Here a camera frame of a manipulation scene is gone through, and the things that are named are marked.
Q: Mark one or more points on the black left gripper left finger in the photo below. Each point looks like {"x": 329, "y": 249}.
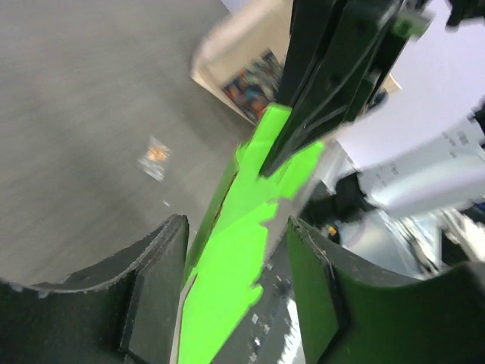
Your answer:
{"x": 122, "y": 309}

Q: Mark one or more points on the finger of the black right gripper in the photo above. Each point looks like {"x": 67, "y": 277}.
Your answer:
{"x": 339, "y": 54}

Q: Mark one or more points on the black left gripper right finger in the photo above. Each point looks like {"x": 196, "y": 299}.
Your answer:
{"x": 353, "y": 311}

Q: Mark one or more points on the green paper box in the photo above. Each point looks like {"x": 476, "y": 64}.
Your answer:
{"x": 222, "y": 286}

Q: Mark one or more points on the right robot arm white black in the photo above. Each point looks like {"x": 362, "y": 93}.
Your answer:
{"x": 395, "y": 210}

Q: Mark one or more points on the beige canvas tote bag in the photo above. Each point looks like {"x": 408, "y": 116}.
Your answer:
{"x": 262, "y": 52}

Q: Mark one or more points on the small clear plastic packet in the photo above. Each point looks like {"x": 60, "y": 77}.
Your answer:
{"x": 154, "y": 161}

